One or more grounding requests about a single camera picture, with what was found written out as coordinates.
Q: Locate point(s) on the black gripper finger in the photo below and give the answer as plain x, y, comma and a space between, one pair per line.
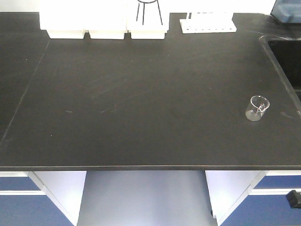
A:
294, 199

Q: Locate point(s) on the clear glass beaker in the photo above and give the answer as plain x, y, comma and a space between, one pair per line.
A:
256, 108

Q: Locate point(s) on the white storage bin right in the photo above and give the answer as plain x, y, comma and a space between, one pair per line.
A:
152, 28

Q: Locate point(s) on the white storage bin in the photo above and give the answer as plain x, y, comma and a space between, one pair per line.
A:
105, 19
62, 19
152, 28

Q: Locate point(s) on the white storage bin middle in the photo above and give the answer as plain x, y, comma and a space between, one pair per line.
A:
105, 19

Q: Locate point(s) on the white storage bin left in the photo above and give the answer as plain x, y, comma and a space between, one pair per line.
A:
62, 19

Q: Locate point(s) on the blue right cabinet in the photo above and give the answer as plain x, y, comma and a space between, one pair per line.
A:
254, 198

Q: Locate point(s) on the blue cabinet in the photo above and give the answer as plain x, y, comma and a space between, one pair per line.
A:
254, 198
41, 198

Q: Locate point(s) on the black lab sink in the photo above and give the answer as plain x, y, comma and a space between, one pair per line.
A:
285, 55

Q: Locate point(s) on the white test tube rack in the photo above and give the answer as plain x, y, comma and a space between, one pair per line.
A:
208, 22

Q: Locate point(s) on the blue left cabinet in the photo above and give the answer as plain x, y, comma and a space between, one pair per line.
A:
41, 198

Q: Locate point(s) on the black wire tripod stand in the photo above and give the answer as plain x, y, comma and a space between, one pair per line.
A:
144, 3

